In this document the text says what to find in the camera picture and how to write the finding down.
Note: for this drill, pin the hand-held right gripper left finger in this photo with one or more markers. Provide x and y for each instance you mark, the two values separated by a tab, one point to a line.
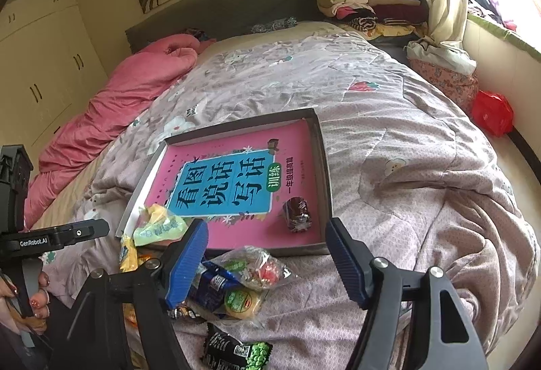
188	264

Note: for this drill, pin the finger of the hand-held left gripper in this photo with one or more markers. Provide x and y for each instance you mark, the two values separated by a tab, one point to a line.
63	237

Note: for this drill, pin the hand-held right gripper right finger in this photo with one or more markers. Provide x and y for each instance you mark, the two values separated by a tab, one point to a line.
346	264

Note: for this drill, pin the pale yellow green snack packet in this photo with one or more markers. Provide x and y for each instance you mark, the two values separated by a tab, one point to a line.
158	226

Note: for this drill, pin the yellow corn snack packet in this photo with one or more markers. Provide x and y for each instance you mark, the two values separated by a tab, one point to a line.
127	256

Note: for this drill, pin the clear packet with red snack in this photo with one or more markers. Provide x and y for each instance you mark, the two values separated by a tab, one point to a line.
253	268

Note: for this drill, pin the dark red candy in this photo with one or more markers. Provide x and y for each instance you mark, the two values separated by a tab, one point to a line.
298	214

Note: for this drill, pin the shallow grey cardboard box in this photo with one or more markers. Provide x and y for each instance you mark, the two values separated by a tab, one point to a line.
323	184

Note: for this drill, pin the black green pea packet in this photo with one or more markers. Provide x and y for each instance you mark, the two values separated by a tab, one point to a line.
234	351

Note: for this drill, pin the person's left hand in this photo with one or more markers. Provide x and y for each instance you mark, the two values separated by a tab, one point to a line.
40	304

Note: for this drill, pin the shiny blue snack packet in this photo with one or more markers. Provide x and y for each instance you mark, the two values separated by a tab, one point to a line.
211	285

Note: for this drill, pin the small black red packet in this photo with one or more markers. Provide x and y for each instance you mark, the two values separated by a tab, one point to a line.
186	314

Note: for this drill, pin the round yellow cake packet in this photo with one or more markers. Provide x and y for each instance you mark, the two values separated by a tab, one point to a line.
243	302

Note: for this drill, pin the pink quilt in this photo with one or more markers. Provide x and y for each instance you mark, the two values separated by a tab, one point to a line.
110	108

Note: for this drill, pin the cream wardrobe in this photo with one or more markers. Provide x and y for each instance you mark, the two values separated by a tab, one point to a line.
38	65

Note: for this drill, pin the pink and blue book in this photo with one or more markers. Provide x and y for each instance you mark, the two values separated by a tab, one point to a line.
253	150

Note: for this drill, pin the red plastic bag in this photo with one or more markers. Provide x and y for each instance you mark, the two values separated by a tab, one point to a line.
492	113

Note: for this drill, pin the pink floral cloth bundle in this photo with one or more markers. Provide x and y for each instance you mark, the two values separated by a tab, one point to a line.
448	70

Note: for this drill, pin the dark floral pillow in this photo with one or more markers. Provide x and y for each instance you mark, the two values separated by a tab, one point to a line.
272	24

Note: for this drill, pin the pile of folded clothes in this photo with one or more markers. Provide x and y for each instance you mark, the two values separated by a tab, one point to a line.
372	2

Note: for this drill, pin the dark grey headboard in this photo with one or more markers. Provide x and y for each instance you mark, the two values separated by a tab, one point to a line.
219	2

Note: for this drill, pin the clothes on window sill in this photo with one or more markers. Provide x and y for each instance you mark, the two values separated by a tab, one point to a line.
490	8

